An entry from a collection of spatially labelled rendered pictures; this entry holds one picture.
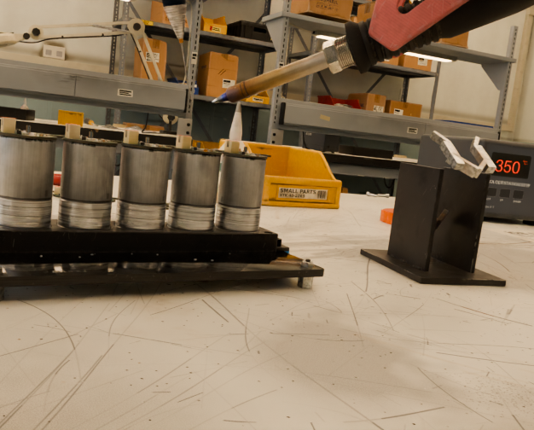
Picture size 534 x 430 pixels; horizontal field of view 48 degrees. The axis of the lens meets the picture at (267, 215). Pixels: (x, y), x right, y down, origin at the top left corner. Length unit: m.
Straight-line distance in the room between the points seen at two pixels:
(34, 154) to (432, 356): 0.19
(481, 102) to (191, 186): 6.03
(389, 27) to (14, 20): 4.50
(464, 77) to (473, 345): 5.92
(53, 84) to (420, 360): 2.41
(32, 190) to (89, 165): 0.03
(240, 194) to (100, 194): 0.08
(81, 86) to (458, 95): 4.23
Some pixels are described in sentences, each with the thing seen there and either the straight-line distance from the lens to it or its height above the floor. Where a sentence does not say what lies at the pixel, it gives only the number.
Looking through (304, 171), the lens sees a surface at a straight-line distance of 0.73.
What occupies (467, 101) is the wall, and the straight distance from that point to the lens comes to 6.19.
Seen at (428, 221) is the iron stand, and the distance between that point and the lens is 0.38.
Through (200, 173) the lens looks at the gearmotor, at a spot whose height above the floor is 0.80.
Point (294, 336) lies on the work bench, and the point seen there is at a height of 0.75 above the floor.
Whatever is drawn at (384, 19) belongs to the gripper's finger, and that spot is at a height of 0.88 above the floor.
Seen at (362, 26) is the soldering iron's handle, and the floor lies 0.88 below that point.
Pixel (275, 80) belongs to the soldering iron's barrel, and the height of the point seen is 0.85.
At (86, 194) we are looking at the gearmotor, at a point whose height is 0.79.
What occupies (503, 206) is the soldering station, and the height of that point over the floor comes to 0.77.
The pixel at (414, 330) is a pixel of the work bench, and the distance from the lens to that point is 0.27.
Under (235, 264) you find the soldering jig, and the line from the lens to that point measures 0.29.
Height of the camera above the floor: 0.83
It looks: 8 degrees down
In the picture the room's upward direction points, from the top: 7 degrees clockwise
